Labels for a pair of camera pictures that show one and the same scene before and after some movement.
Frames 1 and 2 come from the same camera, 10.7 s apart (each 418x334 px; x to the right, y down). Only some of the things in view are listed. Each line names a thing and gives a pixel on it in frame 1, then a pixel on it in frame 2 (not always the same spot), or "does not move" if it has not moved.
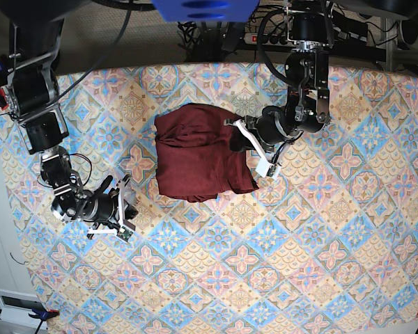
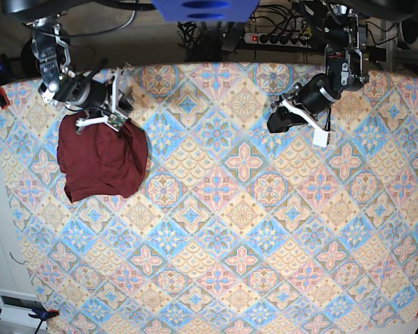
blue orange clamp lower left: (42, 314) does not move
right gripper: (274, 127) -> (316, 94)
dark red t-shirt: (194, 162) -> (101, 161)
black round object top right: (409, 30) does not move
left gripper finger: (97, 193) -> (88, 76)
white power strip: (267, 39) does not move
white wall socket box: (16, 307) does not move
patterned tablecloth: (340, 242) does not move
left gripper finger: (130, 211) -> (124, 102)
